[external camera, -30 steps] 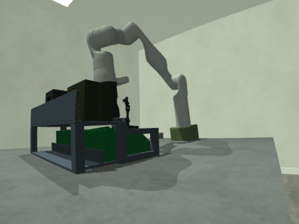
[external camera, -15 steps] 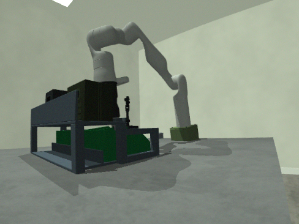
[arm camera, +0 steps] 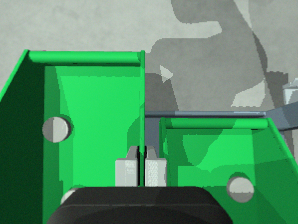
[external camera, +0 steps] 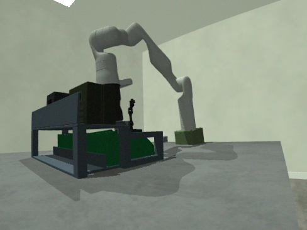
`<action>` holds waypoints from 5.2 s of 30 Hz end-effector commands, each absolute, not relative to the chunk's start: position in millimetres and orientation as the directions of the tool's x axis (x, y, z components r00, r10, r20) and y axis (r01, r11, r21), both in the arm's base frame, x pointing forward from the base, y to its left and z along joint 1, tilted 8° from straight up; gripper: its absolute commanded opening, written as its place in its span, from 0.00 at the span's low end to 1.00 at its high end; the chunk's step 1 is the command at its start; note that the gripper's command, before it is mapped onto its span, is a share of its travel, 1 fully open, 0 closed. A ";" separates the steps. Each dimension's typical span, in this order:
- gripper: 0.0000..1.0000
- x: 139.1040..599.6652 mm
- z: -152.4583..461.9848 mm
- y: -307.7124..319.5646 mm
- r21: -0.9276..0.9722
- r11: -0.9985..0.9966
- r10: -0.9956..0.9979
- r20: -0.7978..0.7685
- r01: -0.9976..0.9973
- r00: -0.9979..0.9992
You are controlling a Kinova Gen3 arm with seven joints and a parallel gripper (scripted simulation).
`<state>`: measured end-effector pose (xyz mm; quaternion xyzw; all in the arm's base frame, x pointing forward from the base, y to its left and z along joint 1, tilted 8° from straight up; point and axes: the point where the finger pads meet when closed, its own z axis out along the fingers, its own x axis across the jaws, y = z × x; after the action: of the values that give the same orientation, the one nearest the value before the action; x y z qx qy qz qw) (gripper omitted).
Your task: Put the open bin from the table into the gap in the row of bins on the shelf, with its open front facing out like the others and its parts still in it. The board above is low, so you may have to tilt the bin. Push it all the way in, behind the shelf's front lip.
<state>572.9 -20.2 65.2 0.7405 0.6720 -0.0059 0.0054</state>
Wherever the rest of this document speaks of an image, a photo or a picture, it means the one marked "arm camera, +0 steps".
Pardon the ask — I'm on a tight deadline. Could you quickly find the dark grey metal shelf frame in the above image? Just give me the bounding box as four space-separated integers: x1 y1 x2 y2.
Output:
145 78 298 158

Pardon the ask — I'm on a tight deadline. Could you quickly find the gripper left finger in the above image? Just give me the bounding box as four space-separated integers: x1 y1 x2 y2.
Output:
115 146 140 186

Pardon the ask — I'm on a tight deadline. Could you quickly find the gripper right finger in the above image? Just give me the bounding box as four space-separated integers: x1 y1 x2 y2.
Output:
144 146 167 186

